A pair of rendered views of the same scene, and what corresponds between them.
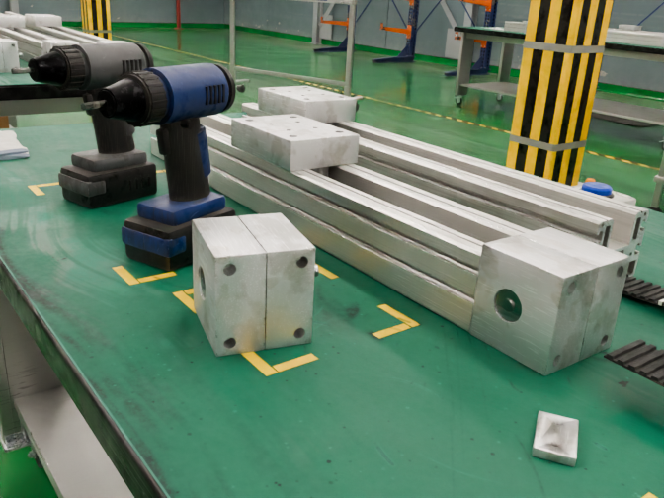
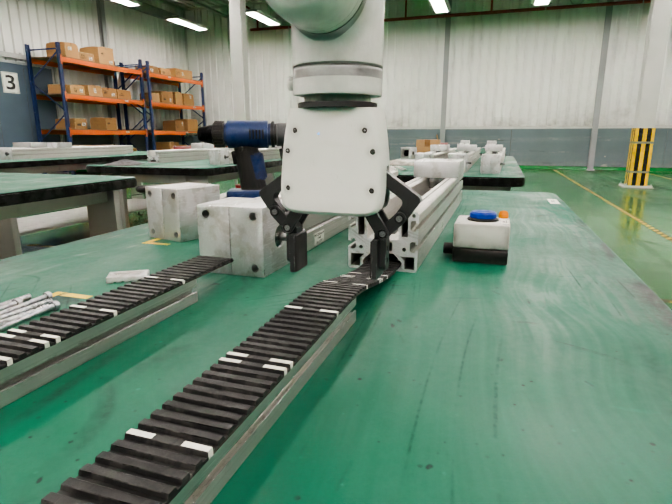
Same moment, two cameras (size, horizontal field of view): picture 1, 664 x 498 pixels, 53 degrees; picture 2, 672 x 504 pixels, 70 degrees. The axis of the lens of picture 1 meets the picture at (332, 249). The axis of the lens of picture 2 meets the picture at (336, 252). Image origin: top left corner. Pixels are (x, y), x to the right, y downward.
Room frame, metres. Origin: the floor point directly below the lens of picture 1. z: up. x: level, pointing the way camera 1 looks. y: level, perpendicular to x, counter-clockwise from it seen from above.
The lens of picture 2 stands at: (0.30, -0.84, 0.97)
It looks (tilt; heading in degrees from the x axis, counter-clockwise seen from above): 14 degrees down; 56
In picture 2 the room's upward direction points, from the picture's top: straight up
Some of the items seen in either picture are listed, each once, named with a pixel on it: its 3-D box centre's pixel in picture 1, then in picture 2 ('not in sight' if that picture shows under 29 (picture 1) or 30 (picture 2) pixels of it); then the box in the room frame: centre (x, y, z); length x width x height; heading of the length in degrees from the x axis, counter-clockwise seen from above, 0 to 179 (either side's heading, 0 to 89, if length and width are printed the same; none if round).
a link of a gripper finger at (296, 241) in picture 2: not in sight; (287, 237); (0.54, -0.40, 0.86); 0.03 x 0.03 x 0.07; 37
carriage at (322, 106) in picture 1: (305, 111); (439, 172); (1.25, 0.06, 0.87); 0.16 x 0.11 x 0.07; 37
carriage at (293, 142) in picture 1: (292, 149); not in sight; (0.93, 0.06, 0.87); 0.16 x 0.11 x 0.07; 37
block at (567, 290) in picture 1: (555, 293); (253, 235); (0.59, -0.21, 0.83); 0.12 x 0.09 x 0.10; 127
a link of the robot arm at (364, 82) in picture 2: not in sight; (335, 86); (0.57, -0.45, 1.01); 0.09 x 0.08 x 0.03; 127
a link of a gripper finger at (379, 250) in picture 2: not in sight; (389, 244); (0.60, -0.49, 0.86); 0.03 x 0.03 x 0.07; 37
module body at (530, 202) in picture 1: (391, 169); (424, 203); (1.05, -0.09, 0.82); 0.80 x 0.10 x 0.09; 37
